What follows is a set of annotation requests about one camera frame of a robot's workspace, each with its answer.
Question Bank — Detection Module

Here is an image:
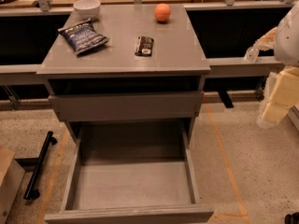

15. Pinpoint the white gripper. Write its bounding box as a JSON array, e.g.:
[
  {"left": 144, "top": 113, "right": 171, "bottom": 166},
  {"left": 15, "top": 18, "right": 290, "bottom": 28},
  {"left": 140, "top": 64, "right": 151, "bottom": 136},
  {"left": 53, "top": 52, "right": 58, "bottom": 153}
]
[{"left": 244, "top": 27, "right": 299, "bottom": 129}]

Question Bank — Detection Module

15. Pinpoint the black rxbar chocolate bar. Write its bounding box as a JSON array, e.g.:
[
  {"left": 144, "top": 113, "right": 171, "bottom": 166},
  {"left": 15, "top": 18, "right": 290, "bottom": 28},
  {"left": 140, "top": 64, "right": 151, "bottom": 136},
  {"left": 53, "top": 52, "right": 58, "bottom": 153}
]
[{"left": 135, "top": 36, "right": 154, "bottom": 57}]

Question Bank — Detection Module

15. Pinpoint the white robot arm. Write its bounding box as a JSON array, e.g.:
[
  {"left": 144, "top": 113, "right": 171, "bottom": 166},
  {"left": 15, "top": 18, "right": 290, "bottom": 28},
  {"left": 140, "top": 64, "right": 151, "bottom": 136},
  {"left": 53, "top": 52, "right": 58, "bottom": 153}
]
[{"left": 244, "top": 2, "right": 299, "bottom": 128}]

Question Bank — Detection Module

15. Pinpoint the grey drawer cabinet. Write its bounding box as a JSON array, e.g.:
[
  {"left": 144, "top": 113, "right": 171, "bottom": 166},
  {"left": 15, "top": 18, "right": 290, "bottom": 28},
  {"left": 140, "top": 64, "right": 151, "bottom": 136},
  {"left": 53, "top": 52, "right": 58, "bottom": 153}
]
[{"left": 38, "top": 4, "right": 210, "bottom": 139}]

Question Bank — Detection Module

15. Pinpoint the open grey bottom drawer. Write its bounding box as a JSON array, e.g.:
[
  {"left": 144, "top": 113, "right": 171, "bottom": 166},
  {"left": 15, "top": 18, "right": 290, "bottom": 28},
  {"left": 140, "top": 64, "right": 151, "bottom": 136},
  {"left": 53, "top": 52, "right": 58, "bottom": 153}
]
[{"left": 45, "top": 120, "right": 213, "bottom": 224}]

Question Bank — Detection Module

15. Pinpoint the grey middle drawer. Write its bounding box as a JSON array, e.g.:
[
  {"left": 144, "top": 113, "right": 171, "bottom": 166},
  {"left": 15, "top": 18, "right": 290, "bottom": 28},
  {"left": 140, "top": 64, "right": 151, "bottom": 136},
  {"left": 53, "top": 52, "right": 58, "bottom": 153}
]
[{"left": 49, "top": 91, "right": 203, "bottom": 121}]

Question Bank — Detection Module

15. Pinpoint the orange round fruit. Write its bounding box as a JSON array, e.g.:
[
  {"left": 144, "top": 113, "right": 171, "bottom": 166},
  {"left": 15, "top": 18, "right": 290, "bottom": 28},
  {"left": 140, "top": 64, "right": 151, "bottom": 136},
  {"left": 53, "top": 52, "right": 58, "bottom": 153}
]
[{"left": 154, "top": 3, "right": 171, "bottom": 22}]

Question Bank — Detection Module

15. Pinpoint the blue chip bag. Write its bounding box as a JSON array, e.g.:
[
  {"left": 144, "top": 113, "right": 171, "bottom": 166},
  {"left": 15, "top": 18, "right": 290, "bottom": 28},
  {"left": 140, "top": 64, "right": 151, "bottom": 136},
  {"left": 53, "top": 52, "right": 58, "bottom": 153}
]
[{"left": 58, "top": 19, "right": 109, "bottom": 55}]

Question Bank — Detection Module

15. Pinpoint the white ceramic bowl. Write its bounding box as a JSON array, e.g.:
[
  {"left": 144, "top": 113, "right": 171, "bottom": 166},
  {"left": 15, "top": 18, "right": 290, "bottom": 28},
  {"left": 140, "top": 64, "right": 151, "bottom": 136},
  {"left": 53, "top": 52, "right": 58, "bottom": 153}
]
[{"left": 73, "top": 0, "right": 101, "bottom": 19}]

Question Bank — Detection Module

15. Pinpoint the brown wooden box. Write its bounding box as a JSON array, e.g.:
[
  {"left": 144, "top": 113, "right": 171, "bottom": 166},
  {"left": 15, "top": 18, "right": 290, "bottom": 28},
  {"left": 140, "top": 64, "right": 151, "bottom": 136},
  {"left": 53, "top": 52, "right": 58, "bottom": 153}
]
[{"left": 0, "top": 147, "right": 25, "bottom": 224}]

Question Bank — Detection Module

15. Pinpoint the black bar handle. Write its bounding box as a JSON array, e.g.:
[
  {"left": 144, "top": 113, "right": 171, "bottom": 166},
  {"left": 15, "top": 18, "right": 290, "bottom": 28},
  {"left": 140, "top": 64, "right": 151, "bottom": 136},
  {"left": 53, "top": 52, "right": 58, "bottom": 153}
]
[{"left": 23, "top": 131, "right": 57, "bottom": 201}]

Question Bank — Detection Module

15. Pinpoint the grey metal rail frame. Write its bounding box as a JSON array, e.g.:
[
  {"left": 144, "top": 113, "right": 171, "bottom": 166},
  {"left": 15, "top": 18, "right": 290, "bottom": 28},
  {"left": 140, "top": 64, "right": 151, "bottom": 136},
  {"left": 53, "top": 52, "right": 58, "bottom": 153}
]
[{"left": 0, "top": 1, "right": 292, "bottom": 100}]

